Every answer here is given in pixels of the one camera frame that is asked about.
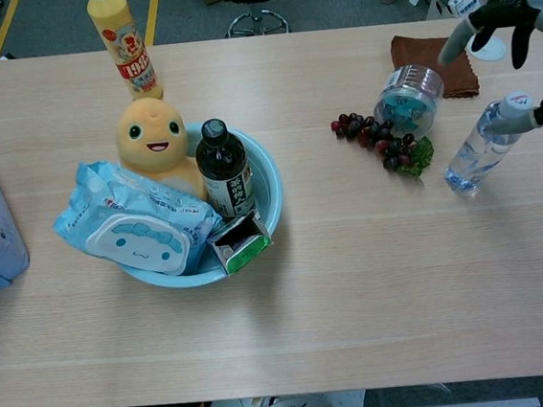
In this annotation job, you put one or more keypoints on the blue wet wipes pack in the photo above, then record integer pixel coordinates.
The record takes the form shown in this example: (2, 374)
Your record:
(122, 203)

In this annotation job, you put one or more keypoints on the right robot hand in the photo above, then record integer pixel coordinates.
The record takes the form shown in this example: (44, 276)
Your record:
(503, 13)

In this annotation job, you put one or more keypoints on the purple milk carton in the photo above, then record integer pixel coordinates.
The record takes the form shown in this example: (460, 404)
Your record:
(245, 256)

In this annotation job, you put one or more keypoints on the brown cloth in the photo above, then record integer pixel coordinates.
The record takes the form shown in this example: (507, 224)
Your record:
(413, 50)

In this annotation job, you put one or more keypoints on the artificial grape bunch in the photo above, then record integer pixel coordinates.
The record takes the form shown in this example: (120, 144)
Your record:
(381, 140)

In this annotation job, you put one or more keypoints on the chrome stool base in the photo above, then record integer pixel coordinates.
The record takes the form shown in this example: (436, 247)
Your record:
(259, 22)

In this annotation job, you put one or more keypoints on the yellow detergent bottle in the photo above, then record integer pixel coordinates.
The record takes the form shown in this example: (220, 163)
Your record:
(129, 49)

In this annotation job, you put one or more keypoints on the clear water bottle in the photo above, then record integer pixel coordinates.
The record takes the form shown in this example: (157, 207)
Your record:
(478, 150)

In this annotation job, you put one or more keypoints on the dark glass bottle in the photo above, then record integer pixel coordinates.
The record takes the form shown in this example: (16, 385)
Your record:
(222, 169)

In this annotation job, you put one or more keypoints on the clear jar with blue clips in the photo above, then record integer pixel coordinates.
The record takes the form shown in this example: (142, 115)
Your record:
(410, 98)

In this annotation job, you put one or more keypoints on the light blue plastic basin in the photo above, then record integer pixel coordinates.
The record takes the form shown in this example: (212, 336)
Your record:
(265, 185)

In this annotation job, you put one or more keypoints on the yellow plush toy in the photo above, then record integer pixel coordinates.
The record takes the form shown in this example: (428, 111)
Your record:
(150, 143)

